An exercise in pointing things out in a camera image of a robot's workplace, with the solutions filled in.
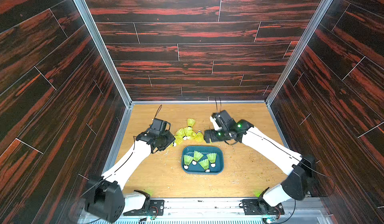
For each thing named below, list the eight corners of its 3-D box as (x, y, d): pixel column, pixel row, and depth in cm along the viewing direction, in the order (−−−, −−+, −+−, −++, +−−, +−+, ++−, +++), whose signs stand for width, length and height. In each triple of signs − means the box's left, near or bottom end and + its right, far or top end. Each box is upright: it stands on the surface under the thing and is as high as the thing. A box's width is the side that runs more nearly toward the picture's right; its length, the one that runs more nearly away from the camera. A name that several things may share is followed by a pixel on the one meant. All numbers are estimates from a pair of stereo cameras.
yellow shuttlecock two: (188, 160, 90) (187, 158, 87) (195, 152, 93) (195, 149, 90) (195, 166, 87) (195, 163, 85) (202, 157, 91) (202, 154, 88)
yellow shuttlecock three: (183, 169, 86) (183, 167, 84) (184, 157, 91) (183, 154, 89) (193, 169, 86) (193, 167, 84) (193, 157, 91) (193, 154, 88)
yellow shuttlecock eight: (183, 140, 101) (182, 137, 98) (183, 134, 104) (183, 131, 101) (196, 140, 101) (196, 137, 98) (196, 134, 104) (196, 131, 101)
